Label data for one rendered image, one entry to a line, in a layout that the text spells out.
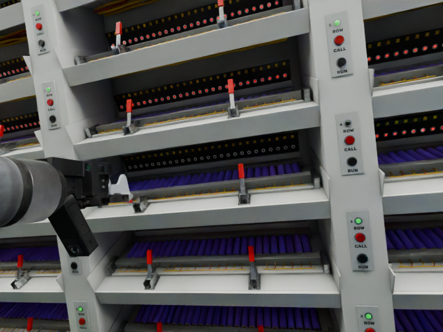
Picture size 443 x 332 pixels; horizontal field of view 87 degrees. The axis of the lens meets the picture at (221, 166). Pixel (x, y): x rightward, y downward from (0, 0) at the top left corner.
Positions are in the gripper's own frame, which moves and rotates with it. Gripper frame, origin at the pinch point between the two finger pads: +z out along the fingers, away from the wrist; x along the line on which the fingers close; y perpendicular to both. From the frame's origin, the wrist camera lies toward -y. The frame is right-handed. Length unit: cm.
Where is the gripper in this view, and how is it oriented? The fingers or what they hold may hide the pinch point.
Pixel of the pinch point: (125, 199)
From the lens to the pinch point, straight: 58.8
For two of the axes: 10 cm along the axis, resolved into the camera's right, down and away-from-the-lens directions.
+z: 2.3, 1.0, 9.7
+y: -0.9, -9.9, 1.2
